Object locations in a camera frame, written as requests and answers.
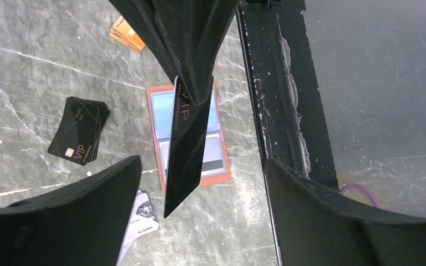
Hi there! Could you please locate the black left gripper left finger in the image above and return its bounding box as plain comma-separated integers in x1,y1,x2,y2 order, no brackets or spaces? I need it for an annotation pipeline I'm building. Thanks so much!
0,155,142,265

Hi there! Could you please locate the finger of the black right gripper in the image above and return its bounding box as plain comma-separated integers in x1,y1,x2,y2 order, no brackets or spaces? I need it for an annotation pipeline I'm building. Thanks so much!
108,0,199,105
161,1,239,103

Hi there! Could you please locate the brown leather card holder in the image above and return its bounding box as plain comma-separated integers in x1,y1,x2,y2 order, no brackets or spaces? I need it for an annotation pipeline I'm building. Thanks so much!
146,84,231,191

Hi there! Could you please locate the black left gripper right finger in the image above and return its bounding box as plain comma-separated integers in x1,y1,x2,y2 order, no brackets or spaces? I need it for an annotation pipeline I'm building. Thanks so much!
266,158,426,265

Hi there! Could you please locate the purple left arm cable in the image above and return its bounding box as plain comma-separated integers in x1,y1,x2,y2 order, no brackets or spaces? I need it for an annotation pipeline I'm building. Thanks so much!
338,183,381,208

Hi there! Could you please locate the orange card stack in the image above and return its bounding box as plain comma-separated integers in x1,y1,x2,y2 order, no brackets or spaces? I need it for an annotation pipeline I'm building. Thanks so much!
109,16,145,53

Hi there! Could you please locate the silver magnetic stripe card stack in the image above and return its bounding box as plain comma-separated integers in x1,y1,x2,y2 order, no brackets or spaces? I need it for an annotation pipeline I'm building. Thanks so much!
116,190,159,265

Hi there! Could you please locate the black VIP card stack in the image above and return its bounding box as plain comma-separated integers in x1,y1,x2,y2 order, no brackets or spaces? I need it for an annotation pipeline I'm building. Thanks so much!
47,96,110,166

